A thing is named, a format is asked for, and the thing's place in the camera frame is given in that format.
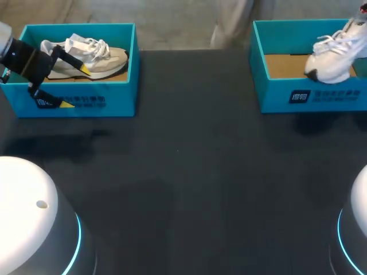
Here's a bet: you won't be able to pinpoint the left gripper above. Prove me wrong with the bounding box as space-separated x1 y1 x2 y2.
0 38 93 109

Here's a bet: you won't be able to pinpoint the teal shoebox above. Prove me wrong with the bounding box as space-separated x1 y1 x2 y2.
0 23 140 119
248 18 367 114

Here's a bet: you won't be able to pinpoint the grey and white sneaker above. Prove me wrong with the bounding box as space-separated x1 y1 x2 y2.
40 33 129 81

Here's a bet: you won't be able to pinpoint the person's legs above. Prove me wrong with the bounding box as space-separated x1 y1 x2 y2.
210 0 255 50

